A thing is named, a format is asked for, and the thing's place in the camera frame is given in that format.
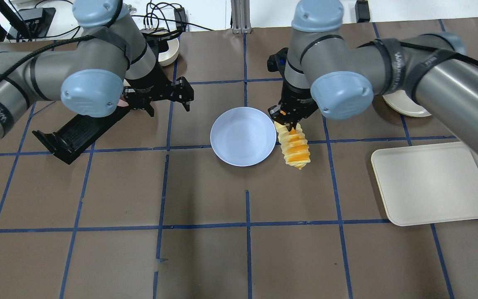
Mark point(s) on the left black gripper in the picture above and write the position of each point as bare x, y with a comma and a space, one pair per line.
148, 87

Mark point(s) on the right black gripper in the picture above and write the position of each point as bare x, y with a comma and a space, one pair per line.
295, 99

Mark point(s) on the spiral bread roll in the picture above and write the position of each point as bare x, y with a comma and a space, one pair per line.
293, 145

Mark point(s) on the blue plate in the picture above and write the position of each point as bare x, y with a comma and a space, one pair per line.
243, 136

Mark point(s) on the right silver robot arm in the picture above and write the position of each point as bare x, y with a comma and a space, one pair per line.
321, 72

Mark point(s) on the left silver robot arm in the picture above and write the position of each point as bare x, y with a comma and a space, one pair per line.
99, 76

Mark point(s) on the pink plate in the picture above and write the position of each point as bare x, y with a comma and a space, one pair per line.
122, 102

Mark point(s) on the cream plate under lemon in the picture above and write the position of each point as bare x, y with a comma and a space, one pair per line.
401, 103

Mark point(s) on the cream bowl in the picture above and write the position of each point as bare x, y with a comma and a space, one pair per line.
168, 51

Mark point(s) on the black dish rack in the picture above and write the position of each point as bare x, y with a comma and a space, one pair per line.
71, 140

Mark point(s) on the black power adapter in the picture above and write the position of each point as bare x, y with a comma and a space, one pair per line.
180, 19

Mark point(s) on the black device on table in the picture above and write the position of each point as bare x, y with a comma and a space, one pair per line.
362, 11

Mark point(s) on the cream rectangular tray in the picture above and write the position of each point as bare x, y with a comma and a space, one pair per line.
426, 184

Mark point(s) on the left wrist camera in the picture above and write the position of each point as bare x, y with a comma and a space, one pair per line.
158, 41

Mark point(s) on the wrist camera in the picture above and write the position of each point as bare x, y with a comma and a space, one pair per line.
158, 41
277, 62

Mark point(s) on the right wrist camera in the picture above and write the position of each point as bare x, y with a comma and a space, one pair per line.
277, 62

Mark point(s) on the aluminium frame post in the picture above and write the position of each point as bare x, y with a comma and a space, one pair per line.
240, 15

